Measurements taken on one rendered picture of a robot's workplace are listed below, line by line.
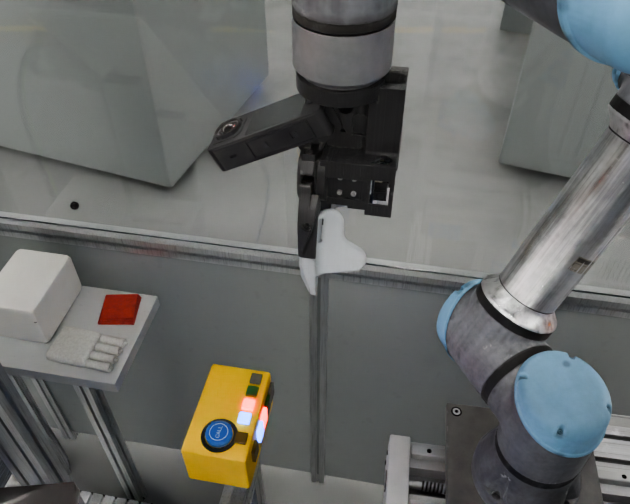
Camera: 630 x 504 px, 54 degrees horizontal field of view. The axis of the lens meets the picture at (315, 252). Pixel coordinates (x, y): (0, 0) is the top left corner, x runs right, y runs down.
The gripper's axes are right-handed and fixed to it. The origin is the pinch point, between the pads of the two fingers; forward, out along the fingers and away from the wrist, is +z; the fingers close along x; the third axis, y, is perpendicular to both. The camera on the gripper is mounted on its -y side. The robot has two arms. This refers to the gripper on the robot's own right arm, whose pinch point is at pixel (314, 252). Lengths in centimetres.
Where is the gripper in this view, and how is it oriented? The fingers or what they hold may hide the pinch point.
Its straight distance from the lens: 61.5
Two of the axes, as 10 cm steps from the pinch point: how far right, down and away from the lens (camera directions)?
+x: 1.8, -6.9, 7.1
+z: 0.0, 7.2, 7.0
